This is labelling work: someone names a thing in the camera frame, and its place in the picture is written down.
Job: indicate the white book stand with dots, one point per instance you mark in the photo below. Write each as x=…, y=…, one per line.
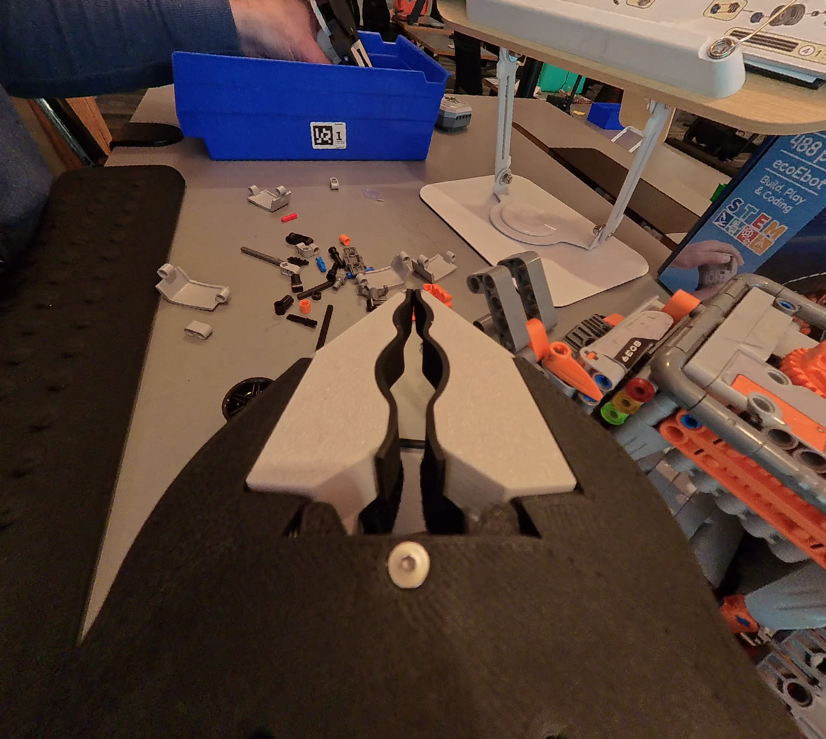
x=581, y=274

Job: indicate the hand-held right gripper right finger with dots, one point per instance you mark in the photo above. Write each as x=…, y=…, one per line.
x=503, y=429

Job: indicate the black toy connector with hole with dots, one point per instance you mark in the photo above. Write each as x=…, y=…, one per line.
x=298, y=238

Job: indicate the blue plastic bin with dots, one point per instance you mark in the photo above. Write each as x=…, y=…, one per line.
x=258, y=113

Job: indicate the pale grey toy connector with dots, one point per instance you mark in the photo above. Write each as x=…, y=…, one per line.
x=307, y=248

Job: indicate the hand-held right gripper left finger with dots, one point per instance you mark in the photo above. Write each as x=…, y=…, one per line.
x=322, y=429

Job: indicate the black toy axle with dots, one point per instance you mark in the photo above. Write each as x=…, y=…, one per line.
x=324, y=326

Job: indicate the small clear plastic bag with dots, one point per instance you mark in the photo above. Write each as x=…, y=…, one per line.
x=373, y=194

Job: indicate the small blue storage bin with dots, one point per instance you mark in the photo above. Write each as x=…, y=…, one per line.
x=603, y=116

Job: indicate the grey orange tracked toy robot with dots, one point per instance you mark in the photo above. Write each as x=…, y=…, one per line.
x=742, y=358

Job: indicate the person's left forearm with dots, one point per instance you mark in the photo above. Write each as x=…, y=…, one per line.
x=97, y=29

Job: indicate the small pale grey toy clip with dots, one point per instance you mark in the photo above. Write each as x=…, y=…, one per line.
x=198, y=330

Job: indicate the scattered black toy pins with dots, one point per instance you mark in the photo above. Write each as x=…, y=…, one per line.
x=313, y=289

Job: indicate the wooden backboard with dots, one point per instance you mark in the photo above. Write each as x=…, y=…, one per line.
x=774, y=106

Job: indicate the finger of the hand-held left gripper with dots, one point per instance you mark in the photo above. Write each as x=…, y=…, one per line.
x=339, y=52
x=362, y=55

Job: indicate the dark grey axle pale connector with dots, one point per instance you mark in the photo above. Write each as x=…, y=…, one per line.
x=261, y=255

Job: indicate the orange ribbed toy wedge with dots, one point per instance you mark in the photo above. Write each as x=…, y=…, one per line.
x=439, y=294

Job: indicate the blue robot kit box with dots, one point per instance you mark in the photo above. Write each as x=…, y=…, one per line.
x=755, y=216

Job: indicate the orange toy cone part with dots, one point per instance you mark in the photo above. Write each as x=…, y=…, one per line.
x=613, y=319

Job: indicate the dark grey toy beam assembly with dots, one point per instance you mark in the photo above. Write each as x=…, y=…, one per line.
x=353, y=261

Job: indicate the pale grey toy panel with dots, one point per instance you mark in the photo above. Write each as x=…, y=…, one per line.
x=401, y=261
x=270, y=197
x=433, y=265
x=192, y=287

